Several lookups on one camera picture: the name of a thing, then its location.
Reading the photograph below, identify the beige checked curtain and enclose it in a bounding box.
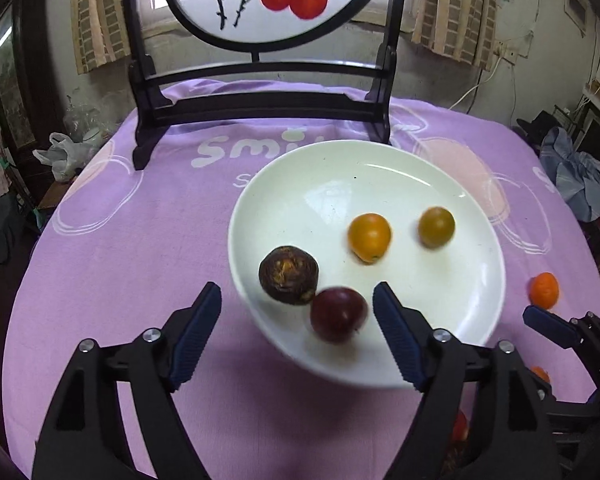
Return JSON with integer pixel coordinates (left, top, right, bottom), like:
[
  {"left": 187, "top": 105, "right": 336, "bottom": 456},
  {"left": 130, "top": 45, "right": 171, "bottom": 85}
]
[
  {"left": 412, "top": 0, "right": 498, "bottom": 65},
  {"left": 71, "top": 0, "right": 153, "bottom": 75}
]

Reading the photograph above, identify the white plate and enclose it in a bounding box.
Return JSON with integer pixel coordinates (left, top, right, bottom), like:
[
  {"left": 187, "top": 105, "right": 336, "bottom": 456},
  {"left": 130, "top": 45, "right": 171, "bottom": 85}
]
[{"left": 228, "top": 139, "right": 507, "bottom": 390}]

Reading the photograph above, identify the dark wooden cabinet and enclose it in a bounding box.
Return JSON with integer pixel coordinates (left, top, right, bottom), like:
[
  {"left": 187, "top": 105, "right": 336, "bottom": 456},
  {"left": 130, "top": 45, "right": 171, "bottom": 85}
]
[{"left": 0, "top": 0, "right": 56, "bottom": 201}]

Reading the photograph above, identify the clear plastic bag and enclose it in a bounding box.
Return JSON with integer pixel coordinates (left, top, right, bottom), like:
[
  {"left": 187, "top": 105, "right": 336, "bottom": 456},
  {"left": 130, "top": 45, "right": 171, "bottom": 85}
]
[{"left": 62, "top": 92, "right": 113, "bottom": 151}]

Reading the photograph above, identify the yellow orange tomato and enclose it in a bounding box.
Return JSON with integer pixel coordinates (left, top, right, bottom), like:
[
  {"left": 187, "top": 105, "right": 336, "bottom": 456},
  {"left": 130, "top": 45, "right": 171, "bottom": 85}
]
[{"left": 348, "top": 213, "right": 393, "bottom": 264}]

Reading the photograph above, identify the wall vent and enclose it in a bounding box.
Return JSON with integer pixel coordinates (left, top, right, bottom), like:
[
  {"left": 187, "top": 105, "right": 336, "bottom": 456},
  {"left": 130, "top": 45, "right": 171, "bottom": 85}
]
[{"left": 565, "top": 0, "right": 591, "bottom": 36}]

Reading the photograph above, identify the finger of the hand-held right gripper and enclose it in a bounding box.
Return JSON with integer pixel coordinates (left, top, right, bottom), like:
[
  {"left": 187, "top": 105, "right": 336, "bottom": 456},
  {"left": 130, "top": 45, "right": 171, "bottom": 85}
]
[{"left": 523, "top": 305, "right": 600, "bottom": 406}]

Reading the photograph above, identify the white cable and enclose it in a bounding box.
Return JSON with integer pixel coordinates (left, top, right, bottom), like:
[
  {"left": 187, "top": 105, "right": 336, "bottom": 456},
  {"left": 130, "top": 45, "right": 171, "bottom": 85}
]
[{"left": 447, "top": 55, "right": 503, "bottom": 111}]

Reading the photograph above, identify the greenish yellow tomato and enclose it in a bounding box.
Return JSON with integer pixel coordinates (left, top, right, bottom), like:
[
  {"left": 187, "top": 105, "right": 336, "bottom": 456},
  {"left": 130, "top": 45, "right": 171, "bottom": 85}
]
[{"left": 418, "top": 206, "right": 456, "bottom": 250}]

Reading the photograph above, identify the purple printed tablecloth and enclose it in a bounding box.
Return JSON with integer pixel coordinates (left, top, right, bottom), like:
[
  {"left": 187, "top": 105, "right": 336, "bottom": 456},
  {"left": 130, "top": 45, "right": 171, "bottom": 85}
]
[{"left": 2, "top": 79, "right": 600, "bottom": 480}]

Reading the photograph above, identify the blue cloth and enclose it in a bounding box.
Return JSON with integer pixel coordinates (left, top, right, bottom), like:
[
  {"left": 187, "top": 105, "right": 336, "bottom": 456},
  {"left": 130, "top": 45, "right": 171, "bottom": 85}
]
[{"left": 539, "top": 127, "right": 600, "bottom": 223}]

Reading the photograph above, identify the dark brown water chestnut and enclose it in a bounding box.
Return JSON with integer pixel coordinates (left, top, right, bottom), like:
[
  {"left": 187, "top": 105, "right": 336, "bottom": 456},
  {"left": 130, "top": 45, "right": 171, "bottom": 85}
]
[{"left": 258, "top": 245, "right": 320, "bottom": 306}]

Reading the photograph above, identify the dark purple tomato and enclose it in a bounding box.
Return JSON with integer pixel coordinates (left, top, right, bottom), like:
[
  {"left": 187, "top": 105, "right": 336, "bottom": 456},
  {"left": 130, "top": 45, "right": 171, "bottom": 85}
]
[{"left": 310, "top": 286, "right": 369, "bottom": 345}]

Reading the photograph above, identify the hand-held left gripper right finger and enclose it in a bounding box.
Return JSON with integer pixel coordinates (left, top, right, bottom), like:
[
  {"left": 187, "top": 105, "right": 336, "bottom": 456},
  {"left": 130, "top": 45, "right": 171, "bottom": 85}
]
[{"left": 372, "top": 281, "right": 563, "bottom": 480}]

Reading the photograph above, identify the black framed round painted screen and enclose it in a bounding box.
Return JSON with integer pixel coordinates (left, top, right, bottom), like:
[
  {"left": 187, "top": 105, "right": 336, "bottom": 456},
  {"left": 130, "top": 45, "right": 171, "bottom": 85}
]
[{"left": 121, "top": 0, "right": 411, "bottom": 171}]

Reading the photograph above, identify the small orange mandarin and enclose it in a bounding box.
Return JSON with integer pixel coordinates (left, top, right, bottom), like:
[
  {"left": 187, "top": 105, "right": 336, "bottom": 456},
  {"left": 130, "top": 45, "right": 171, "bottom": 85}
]
[{"left": 530, "top": 272, "right": 560, "bottom": 310}]

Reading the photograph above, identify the white plastic bag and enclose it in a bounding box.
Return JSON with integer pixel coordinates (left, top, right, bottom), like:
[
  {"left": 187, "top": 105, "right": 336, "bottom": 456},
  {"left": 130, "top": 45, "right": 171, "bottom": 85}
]
[{"left": 33, "top": 132, "right": 88, "bottom": 183}]

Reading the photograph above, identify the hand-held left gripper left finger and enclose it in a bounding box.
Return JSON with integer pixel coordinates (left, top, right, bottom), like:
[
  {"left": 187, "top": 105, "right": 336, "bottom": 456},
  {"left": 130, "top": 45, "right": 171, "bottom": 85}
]
[{"left": 31, "top": 281, "right": 223, "bottom": 480}]

